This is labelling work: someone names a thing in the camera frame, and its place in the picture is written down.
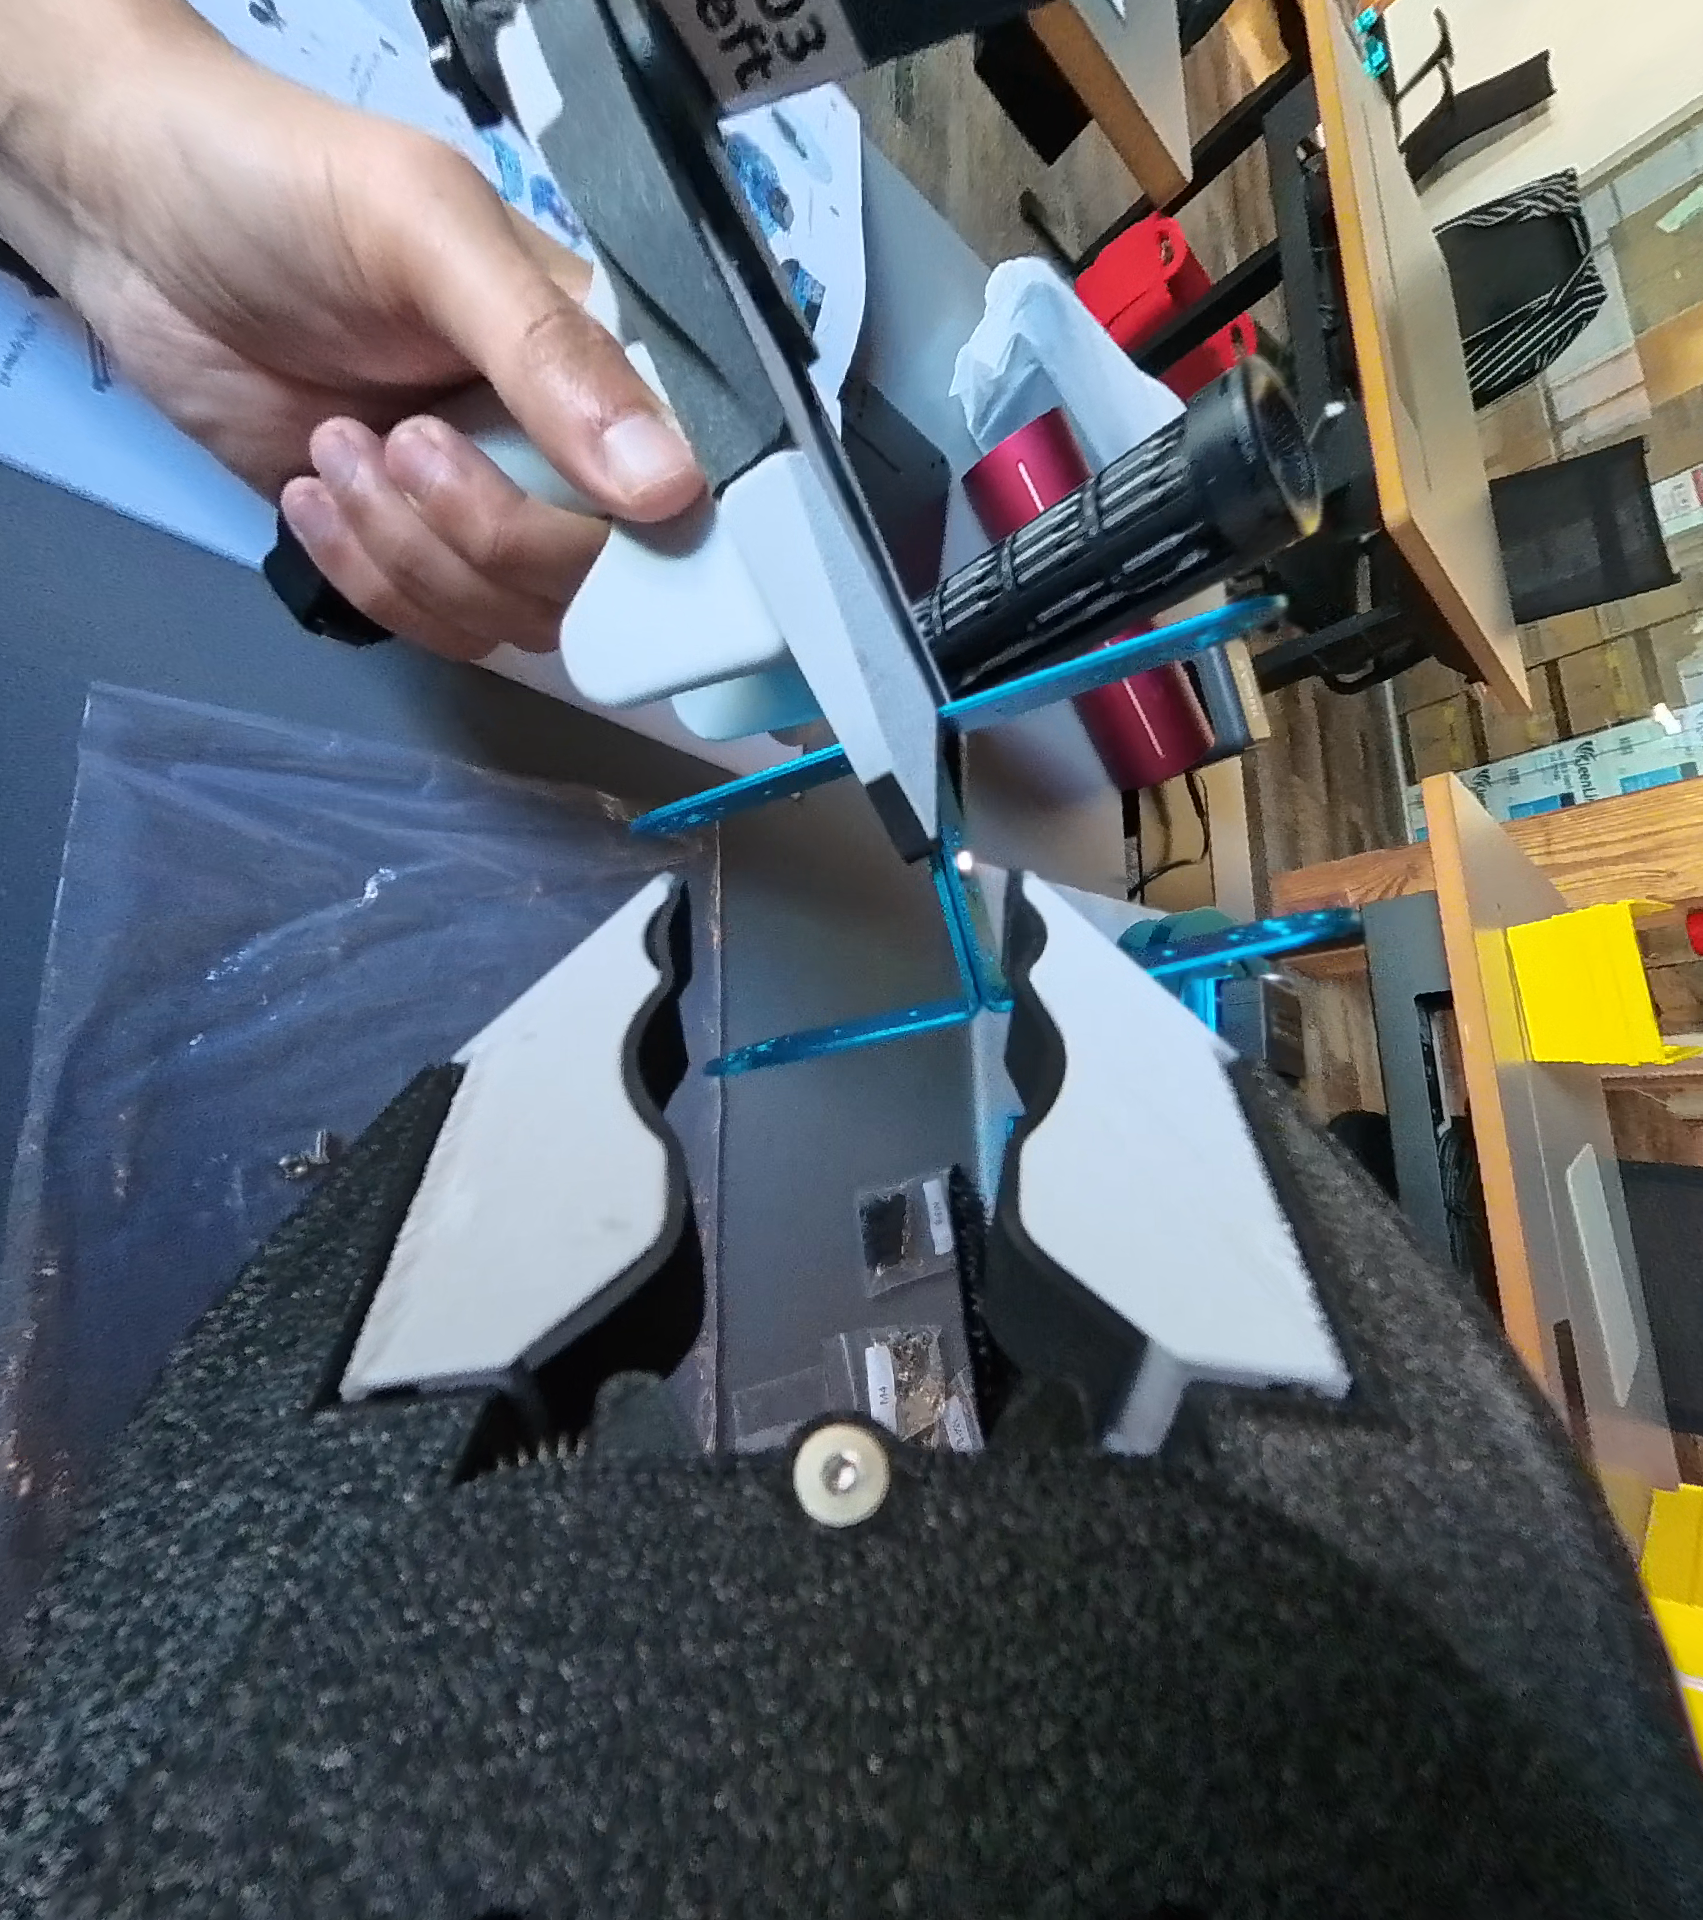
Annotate person's left hand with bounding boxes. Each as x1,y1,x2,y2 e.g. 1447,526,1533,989
0,0,714,666

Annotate black perforated cylinder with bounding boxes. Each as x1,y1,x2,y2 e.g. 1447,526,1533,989
912,359,1370,684

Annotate pile of small hardware packets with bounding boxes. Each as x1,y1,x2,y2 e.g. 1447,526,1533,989
724,1176,988,1457

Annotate red bag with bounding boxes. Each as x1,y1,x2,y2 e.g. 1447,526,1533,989
1074,210,1262,400

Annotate white instruction booklet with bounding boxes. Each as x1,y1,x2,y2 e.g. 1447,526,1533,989
0,0,876,751

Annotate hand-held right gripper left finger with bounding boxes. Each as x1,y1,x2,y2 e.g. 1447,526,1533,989
338,874,714,1403

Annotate black office chair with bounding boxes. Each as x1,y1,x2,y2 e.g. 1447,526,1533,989
1387,6,1557,185

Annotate white crumpled plastic bag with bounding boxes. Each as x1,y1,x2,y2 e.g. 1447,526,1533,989
948,253,1190,451

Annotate black mesh chair back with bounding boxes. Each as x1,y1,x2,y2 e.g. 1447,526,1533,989
1487,433,1677,623

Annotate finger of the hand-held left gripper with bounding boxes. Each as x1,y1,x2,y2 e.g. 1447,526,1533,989
724,433,964,868

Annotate clear plastic bag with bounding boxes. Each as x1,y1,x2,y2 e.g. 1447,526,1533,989
0,682,726,1848

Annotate wooden support post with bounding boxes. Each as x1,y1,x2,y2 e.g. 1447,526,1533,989
1272,756,1703,962

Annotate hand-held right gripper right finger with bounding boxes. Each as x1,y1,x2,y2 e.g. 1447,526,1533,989
994,874,1356,1457

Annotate wooden edged desk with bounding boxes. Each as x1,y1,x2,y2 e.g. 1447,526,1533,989
1294,0,1535,713
1421,771,1677,1501

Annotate dark brown flat box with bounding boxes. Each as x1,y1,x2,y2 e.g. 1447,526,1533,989
836,374,950,558

